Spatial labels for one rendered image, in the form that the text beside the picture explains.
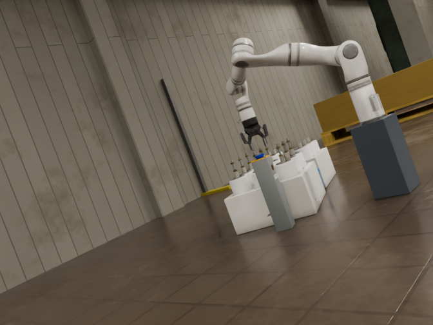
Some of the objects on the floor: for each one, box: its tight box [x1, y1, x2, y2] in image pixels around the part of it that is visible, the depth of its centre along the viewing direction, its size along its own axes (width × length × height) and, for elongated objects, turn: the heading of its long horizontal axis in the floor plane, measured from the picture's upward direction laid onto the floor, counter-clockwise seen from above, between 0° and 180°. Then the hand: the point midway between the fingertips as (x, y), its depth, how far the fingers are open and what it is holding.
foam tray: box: [305, 147, 336, 188], centre depth 244 cm, size 39×39×18 cm
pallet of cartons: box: [313, 58, 433, 147], centre depth 458 cm, size 145×105×50 cm
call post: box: [251, 155, 295, 232], centre depth 166 cm, size 7×7×31 cm
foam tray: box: [224, 161, 326, 235], centre depth 196 cm, size 39×39×18 cm
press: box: [367, 0, 411, 74], centre depth 638 cm, size 75×93×299 cm
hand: (258, 146), depth 195 cm, fingers open, 6 cm apart
